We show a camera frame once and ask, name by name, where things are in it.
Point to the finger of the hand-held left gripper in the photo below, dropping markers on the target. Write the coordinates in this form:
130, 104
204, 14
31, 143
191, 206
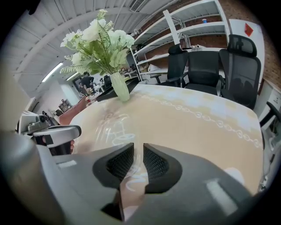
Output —
65, 131

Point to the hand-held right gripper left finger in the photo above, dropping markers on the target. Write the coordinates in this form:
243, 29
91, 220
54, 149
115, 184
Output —
87, 175

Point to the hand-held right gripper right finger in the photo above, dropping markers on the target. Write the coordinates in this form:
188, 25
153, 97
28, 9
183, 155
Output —
186, 193

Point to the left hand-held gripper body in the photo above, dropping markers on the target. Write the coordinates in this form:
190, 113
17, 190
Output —
41, 123

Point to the person's left hand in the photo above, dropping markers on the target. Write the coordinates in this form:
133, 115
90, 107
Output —
72, 147

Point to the long ceiling light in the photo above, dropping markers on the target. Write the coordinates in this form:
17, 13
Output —
52, 72
72, 76

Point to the black flat tray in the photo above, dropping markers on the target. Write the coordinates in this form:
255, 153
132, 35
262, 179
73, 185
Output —
105, 95

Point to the checked floral tablecloth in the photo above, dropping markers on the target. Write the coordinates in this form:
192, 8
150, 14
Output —
186, 131

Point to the white flower bouquet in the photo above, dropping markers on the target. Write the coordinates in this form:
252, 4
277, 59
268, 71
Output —
98, 44

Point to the black mesh office chair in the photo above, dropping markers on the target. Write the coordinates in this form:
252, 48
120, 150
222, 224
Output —
241, 77
175, 63
203, 68

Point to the ceiling air vent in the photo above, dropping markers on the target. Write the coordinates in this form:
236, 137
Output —
137, 4

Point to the white shelving unit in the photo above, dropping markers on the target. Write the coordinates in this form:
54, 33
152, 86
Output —
173, 28

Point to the small blue cup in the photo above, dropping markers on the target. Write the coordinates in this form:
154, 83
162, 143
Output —
204, 21

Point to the white board with red sticker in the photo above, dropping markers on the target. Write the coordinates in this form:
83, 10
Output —
238, 27

